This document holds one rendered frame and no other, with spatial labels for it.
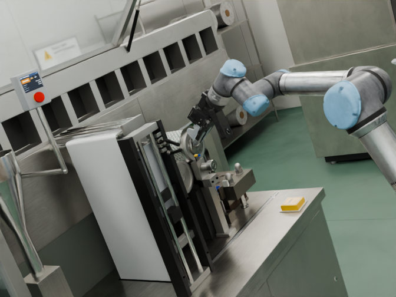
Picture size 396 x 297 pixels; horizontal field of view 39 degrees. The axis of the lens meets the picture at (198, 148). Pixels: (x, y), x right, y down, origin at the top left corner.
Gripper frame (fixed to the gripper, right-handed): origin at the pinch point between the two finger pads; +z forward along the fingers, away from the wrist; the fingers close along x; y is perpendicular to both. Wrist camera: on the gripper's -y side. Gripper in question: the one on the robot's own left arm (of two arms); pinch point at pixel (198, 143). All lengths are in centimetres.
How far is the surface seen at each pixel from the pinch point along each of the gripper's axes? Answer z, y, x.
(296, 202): 5.0, -39.9, -16.6
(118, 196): 11.9, 5.5, 33.3
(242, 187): 17.0, -20.0, -17.6
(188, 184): 11.2, -6.7, 7.4
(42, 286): 15, -2, 73
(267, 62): 202, 96, -453
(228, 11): 157, 156, -410
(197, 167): 5.2, -5.4, 4.0
